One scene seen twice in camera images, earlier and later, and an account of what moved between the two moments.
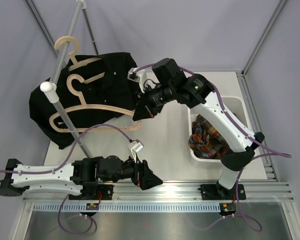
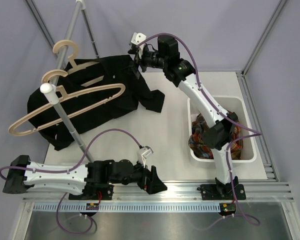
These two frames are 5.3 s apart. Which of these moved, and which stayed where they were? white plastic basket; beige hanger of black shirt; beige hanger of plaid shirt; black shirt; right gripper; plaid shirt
Moved: beige hanger of plaid shirt; beige hanger of black shirt; right gripper
Stayed: plaid shirt; white plastic basket; black shirt
